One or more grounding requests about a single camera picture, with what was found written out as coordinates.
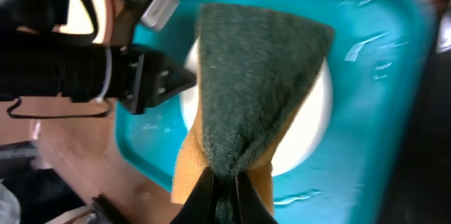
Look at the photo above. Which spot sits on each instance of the green yellow sponge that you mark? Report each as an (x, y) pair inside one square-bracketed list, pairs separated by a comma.
[(257, 66)]

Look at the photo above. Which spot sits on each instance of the yellow-green plate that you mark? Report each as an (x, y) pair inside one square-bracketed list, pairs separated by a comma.
[(86, 16)]

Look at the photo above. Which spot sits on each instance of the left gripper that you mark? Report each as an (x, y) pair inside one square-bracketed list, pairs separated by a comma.
[(98, 71)]

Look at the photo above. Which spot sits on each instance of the white plate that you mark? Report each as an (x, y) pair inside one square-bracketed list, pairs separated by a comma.
[(305, 131)]

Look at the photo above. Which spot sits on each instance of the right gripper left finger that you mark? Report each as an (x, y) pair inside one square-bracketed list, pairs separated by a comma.
[(200, 205)]

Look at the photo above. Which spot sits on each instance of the black rectangular tray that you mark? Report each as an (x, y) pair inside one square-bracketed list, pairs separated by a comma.
[(419, 190)]

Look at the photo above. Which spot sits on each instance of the teal plastic tray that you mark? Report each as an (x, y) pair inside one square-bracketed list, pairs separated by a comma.
[(377, 56)]

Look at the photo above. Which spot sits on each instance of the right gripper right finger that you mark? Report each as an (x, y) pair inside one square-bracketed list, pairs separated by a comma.
[(248, 208)]

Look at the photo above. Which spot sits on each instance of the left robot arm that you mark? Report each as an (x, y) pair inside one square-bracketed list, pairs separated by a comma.
[(48, 50)]

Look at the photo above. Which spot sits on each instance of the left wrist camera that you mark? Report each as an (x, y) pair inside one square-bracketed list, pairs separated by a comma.
[(158, 13)]

